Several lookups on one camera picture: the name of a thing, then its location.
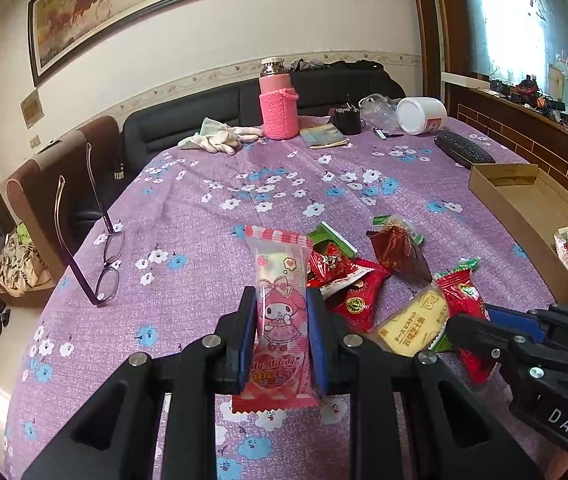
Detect green white snack packet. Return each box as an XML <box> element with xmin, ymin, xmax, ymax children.
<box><xmin>306</xmin><ymin>221</ymin><xmax>358</xmax><ymax>256</ymax></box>

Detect small booklet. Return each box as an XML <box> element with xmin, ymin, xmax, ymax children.
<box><xmin>299</xmin><ymin>124</ymin><xmax>349</xmax><ymax>150</ymax></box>

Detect patterned bag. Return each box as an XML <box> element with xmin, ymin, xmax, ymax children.
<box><xmin>0</xmin><ymin>225</ymin><xmax>52</xmax><ymax>297</ymax></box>

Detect wooden sideboard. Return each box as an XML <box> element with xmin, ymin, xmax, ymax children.
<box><xmin>441</xmin><ymin>72</ymin><xmax>568</xmax><ymax>221</ymax></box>

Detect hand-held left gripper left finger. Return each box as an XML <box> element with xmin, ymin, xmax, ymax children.
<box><xmin>21</xmin><ymin>286</ymin><xmax>257</xmax><ymax>480</ymax></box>

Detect white plastic jar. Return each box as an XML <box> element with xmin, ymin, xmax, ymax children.
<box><xmin>396</xmin><ymin>96</ymin><xmax>448</xmax><ymax>136</ymax></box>

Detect black glasses case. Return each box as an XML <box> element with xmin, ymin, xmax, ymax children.
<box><xmin>434</xmin><ymin>130</ymin><xmax>496</xmax><ymax>168</ymax></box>

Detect white flat box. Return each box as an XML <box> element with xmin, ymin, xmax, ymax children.
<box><xmin>441</xmin><ymin>71</ymin><xmax>489</xmax><ymax>86</ymax></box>

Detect framed horse painting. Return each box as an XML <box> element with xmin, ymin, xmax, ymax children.
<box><xmin>28</xmin><ymin>0</ymin><xmax>249</xmax><ymax>87</ymax></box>

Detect clear green-edged snack packet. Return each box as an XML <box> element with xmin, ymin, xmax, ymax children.
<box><xmin>371</xmin><ymin>214</ymin><xmax>425</xmax><ymax>247</ymax></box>

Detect red green-trimmed snack packet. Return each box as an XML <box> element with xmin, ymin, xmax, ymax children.
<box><xmin>434</xmin><ymin>257</ymin><xmax>497</xmax><ymax>386</ymax></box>

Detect brown chair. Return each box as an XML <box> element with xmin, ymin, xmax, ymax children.
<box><xmin>5</xmin><ymin>115</ymin><xmax>125</xmax><ymax>306</ymax></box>

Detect small wall plaque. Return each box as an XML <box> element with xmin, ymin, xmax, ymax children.
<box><xmin>20</xmin><ymin>91</ymin><xmax>44</xmax><ymax>128</ymax></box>

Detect dark clothes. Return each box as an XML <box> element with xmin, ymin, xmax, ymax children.
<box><xmin>289</xmin><ymin>58</ymin><xmax>385</xmax><ymax>73</ymax></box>

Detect pink cartoon snack packet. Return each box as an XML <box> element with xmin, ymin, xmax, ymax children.
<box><xmin>232</xmin><ymin>225</ymin><xmax>321</xmax><ymax>413</ymax></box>

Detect purple eyeglasses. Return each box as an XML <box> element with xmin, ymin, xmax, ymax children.
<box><xmin>54</xmin><ymin>142</ymin><xmax>126</xmax><ymax>307</ymax></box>

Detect red round-emblem snack packet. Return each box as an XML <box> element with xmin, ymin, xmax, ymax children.
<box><xmin>324</xmin><ymin>259</ymin><xmax>392</xmax><ymax>333</ymax></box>

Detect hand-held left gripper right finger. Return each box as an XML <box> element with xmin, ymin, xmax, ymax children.
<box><xmin>306</xmin><ymin>287</ymin><xmax>547</xmax><ymax>480</ymax></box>

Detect sideboard clutter pile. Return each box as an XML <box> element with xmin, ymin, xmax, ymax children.
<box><xmin>488</xmin><ymin>74</ymin><xmax>568</xmax><ymax>148</ymax></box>

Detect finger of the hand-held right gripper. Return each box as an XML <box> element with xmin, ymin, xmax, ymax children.
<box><xmin>484</xmin><ymin>302</ymin><xmax>568</xmax><ymax>346</ymax></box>
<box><xmin>446</xmin><ymin>313</ymin><xmax>564</xmax><ymax>387</ymax></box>

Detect pink sleeved bottle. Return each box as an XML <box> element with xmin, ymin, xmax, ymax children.
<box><xmin>259</xmin><ymin>56</ymin><xmax>301</xmax><ymax>141</ymax></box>

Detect purple floral tablecloth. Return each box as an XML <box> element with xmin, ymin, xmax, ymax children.
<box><xmin>4</xmin><ymin>115</ymin><xmax>568</xmax><ymax>480</ymax></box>

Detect black sofa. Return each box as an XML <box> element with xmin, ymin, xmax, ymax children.
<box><xmin>121</xmin><ymin>62</ymin><xmax>407</xmax><ymax>171</ymax></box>

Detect brown snack packet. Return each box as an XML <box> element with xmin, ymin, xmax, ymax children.
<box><xmin>366</xmin><ymin>225</ymin><xmax>434</xmax><ymax>286</ymax></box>

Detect clear plastic cup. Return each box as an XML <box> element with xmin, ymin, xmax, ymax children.
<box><xmin>359</xmin><ymin>93</ymin><xmax>399</xmax><ymax>128</ymax></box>

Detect white glove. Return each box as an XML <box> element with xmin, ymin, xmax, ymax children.
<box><xmin>178</xmin><ymin>127</ymin><xmax>265</xmax><ymax>156</ymax></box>

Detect black cup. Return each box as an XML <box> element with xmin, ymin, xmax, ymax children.
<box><xmin>334</xmin><ymin>105</ymin><xmax>363</xmax><ymax>136</ymax></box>

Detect etched glass panel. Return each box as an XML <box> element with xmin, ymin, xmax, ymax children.
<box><xmin>451</xmin><ymin>0</ymin><xmax>568</xmax><ymax>111</ymax></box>

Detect yellow biscuit packet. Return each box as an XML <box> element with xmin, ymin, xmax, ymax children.
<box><xmin>376</xmin><ymin>282</ymin><xmax>452</xmax><ymax>358</ymax></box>

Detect pale green cloth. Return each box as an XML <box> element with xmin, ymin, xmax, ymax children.
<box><xmin>200</xmin><ymin>117</ymin><xmax>237</xmax><ymax>136</ymax></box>

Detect cardboard box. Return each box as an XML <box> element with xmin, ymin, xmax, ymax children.
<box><xmin>468</xmin><ymin>162</ymin><xmax>568</xmax><ymax>311</ymax></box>

